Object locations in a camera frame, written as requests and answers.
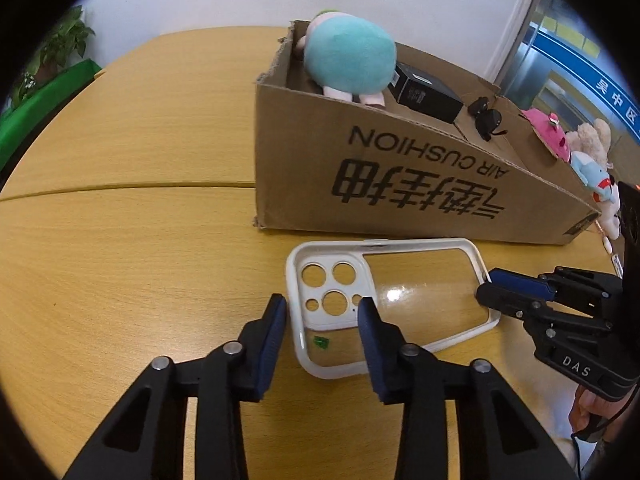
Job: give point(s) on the light blue plush toy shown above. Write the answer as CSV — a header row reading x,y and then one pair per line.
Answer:
x,y
593,176

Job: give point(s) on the clear phone case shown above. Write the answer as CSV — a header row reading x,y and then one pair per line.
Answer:
x,y
426,287

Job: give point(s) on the brown cardboard box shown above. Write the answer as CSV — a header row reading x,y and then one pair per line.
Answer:
x,y
325,165

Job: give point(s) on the black product box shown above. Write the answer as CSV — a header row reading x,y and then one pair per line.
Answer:
x,y
424,93

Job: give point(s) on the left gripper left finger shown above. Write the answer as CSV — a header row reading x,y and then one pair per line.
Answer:
x,y
142,437

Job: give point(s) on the beige plush dog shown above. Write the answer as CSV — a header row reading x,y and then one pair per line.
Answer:
x,y
592,139

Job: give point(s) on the green potted plant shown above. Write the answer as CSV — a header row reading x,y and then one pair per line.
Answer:
x,y
67,38

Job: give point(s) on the green covered shelf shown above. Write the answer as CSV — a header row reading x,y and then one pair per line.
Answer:
x,y
17,125

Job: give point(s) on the person's right hand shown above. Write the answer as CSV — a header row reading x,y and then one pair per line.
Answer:
x,y
587,403

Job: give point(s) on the white red plush dog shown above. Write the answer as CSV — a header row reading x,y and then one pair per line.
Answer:
x,y
609,221

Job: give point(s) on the pink plush toy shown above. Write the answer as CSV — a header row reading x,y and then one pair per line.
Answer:
x,y
549,131

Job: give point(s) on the black sunglasses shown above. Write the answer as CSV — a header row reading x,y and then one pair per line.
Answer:
x,y
487,120

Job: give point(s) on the teal round plush toy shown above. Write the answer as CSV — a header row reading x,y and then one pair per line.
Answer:
x,y
349,58

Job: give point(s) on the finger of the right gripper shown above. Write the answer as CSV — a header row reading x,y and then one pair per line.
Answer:
x,y
520,307
525,284

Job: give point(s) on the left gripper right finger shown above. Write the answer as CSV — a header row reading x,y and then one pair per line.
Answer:
x,y
498,437

